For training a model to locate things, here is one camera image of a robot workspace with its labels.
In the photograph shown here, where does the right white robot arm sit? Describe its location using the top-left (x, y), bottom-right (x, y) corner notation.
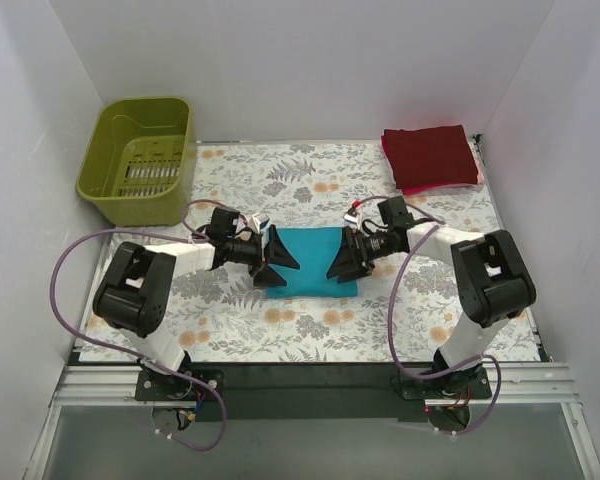
top-left (326, 196), bottom-right (537, 398)

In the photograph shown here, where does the olive green plastic basket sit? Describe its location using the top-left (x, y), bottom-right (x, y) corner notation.
top-left (76, 97), bottom-right (196, 227)

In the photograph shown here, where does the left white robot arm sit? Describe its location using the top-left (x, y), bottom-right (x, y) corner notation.
top-left (93, 206), bottom-right (300, 400)

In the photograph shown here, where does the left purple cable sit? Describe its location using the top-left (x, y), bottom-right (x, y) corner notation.
top-left (50, 199), bottom-right (246, 451)

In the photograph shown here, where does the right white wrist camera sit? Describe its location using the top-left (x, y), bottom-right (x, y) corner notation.
top-left (343, 202), bottom-right (363, 231)

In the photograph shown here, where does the floral patterned table mat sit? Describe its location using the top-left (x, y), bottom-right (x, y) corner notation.
top-left (79, 142), bottom-right (544, 364)

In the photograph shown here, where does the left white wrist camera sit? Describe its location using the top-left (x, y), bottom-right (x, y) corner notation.
top-left (248, 213), bottom-right (271, 246)

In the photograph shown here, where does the pink folded t shirt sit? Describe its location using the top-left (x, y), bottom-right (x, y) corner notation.
top-left (379, 132), bottom-right (484, 195)

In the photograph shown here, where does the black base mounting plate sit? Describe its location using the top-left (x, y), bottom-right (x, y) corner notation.
top-left (133, 362), bottom-right (494, 424)

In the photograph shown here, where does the teal t shirt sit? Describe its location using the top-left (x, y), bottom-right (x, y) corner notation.
top-left (267, 227), bottom-right (358, 299)

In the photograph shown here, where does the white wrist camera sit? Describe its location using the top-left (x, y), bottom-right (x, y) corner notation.
top-left (248, 213), bottom-right (271, 246)
top-left (343, 202), bottom-right (363, 231)

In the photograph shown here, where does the aluminium frame rail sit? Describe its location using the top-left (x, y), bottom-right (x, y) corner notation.
top-left (52, 364), bottom-right (140, 407)

